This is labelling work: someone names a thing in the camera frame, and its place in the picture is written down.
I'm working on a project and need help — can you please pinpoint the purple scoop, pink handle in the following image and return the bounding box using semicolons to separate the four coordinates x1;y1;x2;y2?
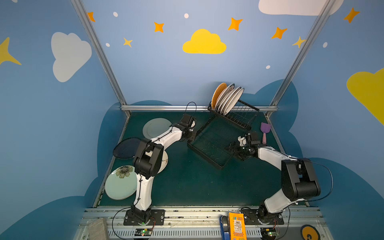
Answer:
260;123;271;145

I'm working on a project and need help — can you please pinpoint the mint green leaf plate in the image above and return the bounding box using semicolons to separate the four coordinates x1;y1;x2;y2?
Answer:
105;165;137;200

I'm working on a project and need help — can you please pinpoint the black wire dish rack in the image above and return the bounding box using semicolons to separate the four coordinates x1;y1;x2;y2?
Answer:
188;100;261;170

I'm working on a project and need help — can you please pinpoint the white plate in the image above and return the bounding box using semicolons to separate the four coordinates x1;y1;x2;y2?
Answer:
226;88;245;115

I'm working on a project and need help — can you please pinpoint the blue tool handle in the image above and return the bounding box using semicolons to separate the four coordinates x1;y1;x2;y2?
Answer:
219;216;230;240

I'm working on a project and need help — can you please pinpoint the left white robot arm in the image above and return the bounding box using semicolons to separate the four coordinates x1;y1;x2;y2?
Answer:
128;114;197;224

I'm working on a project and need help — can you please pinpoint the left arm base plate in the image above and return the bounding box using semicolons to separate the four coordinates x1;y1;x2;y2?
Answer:
123;209;165;226

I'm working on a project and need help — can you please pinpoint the yellow black wheel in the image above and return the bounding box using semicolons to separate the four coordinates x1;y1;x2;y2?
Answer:
301;225;321;240

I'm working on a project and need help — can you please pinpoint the small green circuit board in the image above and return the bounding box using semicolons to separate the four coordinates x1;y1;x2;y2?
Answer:
135;229;153;237

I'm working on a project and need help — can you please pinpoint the dark navy plate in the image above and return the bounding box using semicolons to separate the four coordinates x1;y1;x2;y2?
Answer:
113;138;141;160

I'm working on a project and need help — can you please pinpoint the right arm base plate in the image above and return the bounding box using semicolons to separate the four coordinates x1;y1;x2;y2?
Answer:
240;207;284;225

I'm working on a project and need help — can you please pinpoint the cream floral plate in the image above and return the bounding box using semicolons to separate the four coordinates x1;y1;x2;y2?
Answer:
158;151;169;173

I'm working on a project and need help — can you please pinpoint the grey-green plain plate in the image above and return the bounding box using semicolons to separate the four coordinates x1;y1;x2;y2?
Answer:
143;118;172;139

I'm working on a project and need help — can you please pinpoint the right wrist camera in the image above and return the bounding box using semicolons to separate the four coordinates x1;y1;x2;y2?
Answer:
238;136;247;147

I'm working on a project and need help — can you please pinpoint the orange box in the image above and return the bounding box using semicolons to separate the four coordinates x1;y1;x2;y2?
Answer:
229;213;247;240

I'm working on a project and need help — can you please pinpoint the woven bamboo plate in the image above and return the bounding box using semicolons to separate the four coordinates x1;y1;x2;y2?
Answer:
211;83;227;109

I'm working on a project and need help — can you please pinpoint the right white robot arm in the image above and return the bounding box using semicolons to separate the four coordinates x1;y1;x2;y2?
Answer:
226;133;321;225

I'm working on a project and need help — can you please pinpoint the green-rimmed Hao Wei plate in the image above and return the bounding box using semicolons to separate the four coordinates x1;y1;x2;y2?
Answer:
215;84;235;112

